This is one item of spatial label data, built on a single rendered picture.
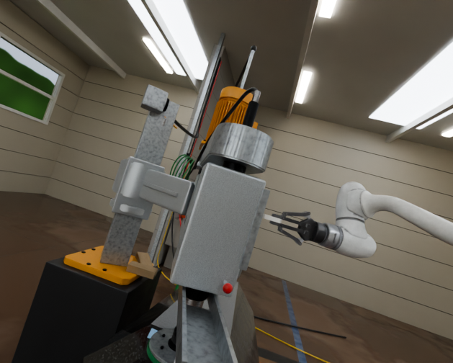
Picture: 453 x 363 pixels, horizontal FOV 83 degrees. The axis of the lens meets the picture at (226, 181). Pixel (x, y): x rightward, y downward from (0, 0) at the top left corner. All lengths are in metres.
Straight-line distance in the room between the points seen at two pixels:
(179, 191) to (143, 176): 0.36
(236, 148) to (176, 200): 0.87
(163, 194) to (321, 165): 5.35
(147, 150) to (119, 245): 0.72
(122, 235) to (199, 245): 1.21
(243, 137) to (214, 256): 0.40
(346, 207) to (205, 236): 0.55
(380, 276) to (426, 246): 1.21
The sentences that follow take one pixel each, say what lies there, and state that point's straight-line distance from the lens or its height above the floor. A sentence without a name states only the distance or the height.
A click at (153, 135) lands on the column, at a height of 1.76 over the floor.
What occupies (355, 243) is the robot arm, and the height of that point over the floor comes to 1.47.
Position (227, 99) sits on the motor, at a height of 2.06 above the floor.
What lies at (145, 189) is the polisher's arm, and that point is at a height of 1.37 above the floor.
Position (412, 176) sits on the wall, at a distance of 7.31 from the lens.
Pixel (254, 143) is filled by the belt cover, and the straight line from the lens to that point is 0.86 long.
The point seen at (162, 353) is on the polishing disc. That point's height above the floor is 0.92.
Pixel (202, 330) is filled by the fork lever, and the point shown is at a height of 1.12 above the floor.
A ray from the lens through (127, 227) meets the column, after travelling 2.02.
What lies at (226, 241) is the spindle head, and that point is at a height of 1.35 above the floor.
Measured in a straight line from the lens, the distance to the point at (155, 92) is 1.95.
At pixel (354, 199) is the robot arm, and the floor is 1.63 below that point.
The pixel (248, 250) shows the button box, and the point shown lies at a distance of 0.89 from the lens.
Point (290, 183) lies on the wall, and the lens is 6.51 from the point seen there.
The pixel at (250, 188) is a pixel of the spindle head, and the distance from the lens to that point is 0.88.
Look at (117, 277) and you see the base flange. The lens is 1.91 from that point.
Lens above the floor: 1.49
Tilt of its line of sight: 3 degrees up
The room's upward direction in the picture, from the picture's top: 17 degrees clockwise
